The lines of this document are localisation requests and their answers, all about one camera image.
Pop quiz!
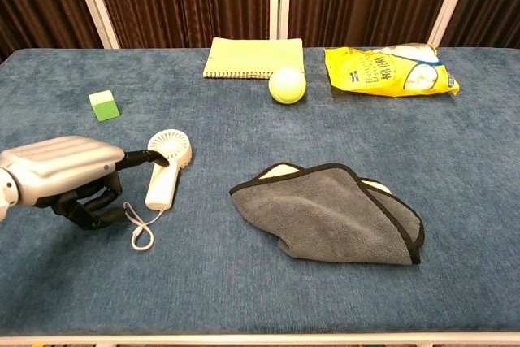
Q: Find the white table edge rail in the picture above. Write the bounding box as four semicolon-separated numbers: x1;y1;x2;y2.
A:
0;334;520;346

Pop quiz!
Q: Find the yellow tennis ball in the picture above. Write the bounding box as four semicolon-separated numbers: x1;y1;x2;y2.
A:
268;66;307;104

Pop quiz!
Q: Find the blue table cloth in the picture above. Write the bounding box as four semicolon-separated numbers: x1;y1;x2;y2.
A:
0;46;520;338

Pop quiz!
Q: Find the green and white block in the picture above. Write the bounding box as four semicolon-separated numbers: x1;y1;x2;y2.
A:
89;89;122;123

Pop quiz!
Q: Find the white slanted frame post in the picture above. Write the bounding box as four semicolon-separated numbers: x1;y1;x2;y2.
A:
427;0;477;48
67;0;121;50

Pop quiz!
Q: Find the yellow bag of cotton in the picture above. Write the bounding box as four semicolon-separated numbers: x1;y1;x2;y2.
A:
323;42;461;98

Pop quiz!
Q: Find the yellow spiral notebook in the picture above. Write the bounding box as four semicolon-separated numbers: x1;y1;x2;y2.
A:
202;37;306;80

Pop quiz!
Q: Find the white handheld fan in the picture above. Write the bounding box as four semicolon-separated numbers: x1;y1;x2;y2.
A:
145;128;193;210

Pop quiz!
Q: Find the grey microfibre cloth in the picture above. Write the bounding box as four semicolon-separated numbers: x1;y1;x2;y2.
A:
229;163;427;266

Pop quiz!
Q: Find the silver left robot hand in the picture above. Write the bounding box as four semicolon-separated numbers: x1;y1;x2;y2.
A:
0;135;170;231

